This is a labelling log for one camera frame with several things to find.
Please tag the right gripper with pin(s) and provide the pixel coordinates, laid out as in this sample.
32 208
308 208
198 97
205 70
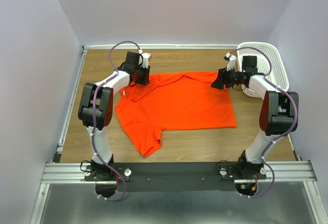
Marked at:
222 79

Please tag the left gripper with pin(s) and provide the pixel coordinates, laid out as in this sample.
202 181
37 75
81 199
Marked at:
145 80

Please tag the orange t-shirt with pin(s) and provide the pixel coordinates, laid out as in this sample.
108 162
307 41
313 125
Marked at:
172 101

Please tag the white perforated basket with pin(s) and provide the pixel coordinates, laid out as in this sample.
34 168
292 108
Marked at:
278 74

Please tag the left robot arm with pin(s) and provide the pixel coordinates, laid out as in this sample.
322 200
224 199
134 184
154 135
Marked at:
96 109

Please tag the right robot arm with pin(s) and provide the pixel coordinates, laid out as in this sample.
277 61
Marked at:
278 116

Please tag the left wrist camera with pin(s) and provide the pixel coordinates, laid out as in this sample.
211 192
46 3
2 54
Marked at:
144 59

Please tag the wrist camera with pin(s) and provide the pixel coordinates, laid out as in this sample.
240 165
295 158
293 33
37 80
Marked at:
231 61
144 59

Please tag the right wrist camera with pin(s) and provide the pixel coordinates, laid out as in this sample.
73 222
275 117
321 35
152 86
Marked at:
231 61

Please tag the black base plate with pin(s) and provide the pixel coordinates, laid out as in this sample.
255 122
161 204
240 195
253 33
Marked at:
139 185

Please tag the aluminium left rail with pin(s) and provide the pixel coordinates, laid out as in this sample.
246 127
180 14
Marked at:
62 138

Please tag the aluminium front rail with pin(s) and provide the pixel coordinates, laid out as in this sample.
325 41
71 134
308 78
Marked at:
277 171

